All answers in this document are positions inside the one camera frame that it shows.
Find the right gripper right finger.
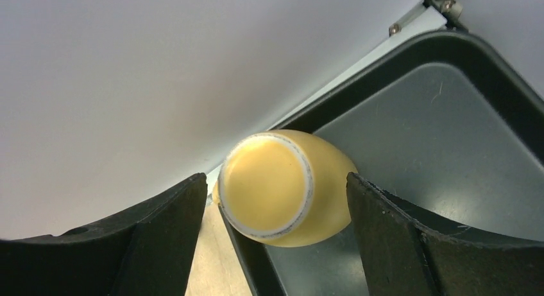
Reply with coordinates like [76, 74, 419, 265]
[346, 173, 543, 295]

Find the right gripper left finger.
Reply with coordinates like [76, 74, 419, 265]
[1, 173, 207, 295]

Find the yellow mug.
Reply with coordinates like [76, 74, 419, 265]
[212, 130, 357, 247]

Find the black tray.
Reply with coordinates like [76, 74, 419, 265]
[228, 31, 543, 295]

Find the aluminium frame rail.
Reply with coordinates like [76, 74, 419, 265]
[388, 0, 469, 37]

